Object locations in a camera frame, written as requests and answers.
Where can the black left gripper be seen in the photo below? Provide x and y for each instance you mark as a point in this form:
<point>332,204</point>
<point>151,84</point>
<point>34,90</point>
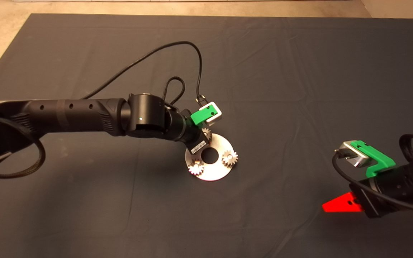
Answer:
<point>196,141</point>

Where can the green right camera mount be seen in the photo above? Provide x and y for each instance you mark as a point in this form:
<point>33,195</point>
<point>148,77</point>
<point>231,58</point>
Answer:
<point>380,157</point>

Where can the dark grey table cloth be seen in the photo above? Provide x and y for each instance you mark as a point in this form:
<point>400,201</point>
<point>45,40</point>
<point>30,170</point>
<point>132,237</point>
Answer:
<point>264,53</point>

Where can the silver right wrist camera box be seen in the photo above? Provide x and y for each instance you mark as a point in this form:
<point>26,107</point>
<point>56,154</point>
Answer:
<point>351,156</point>

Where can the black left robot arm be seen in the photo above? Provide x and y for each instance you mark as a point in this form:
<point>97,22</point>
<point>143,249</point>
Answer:
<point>66,114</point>

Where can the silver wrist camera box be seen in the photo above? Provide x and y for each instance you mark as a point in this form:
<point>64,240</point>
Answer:
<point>351,156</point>
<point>216,114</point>

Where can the small steel planetary gear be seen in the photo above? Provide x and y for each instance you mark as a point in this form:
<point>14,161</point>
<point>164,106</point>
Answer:
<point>229,158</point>
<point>207,133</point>
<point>195,167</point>

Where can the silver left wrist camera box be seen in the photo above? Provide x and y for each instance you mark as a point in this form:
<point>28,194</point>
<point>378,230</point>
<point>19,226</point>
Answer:
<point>216,114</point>

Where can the green left camera mount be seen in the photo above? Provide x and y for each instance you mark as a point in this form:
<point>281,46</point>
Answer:
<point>201,114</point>

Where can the round metal carrier plate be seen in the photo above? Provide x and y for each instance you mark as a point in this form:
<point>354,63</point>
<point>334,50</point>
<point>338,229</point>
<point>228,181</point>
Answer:
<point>215,172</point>

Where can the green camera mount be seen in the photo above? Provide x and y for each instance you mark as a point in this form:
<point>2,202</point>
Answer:
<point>380,157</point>
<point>201,114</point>

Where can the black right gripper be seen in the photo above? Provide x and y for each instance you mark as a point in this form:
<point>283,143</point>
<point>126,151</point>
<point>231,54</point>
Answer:
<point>385,193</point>

